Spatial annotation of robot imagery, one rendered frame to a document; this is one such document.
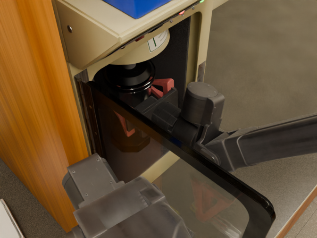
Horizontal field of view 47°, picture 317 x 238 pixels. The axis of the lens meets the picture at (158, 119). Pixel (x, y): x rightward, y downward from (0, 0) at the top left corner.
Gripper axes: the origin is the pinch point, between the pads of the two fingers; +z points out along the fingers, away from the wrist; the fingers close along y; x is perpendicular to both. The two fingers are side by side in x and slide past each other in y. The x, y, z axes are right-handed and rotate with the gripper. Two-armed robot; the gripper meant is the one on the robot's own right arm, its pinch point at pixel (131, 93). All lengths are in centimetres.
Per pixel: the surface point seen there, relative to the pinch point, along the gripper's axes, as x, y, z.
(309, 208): 121, -83, -29
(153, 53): -14.3, -0.2, -8.1
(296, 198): 25.9, -18.7, -35.4
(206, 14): -16.9, -12.9, -9.6
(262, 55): 24, -61, 2
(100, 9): -32.8, 15.1, -16.8
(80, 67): -24.1, 17.2, -12.9
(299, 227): 121, -70, -31
